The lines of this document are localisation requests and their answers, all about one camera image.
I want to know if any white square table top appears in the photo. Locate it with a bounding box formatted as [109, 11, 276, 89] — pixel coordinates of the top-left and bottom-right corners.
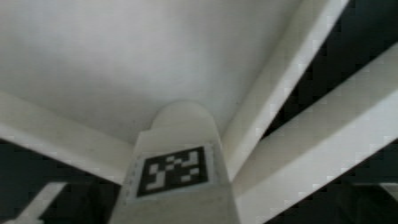
[0, 0, 349, 182]

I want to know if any white U-shaped obstacle fence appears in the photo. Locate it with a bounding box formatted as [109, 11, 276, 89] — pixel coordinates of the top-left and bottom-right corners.
[233, 44, 398, 224]

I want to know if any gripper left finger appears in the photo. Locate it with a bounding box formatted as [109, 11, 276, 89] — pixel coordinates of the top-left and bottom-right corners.
[11, 181, 100, 224]

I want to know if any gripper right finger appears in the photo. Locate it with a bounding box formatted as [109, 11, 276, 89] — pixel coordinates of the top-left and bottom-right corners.
[336, 184, 398, 224]

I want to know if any white table leg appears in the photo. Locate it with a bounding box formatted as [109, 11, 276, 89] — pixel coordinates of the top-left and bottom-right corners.
[109, 101, 240, 224]

